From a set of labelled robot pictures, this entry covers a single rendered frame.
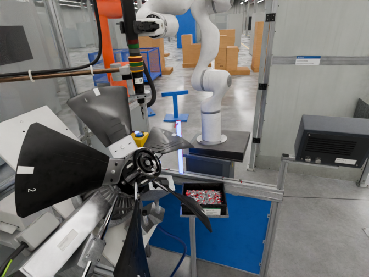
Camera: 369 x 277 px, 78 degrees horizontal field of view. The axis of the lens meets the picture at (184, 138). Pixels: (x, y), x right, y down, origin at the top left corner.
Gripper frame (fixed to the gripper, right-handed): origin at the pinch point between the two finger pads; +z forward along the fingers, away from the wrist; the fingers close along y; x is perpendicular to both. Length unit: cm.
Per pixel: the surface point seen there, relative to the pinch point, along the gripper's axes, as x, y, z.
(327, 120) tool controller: -38, -67, -36
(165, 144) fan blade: -44.9, -2.7, -11.4
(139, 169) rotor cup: -40.2, -5.0, 14.4
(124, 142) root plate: -36.6, 5.3, 5.5
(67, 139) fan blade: -26.0, 8.4, 25.6
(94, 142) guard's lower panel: -72, 70, -49
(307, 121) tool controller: -38, -59, -34
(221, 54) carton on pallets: -89, 98, -736
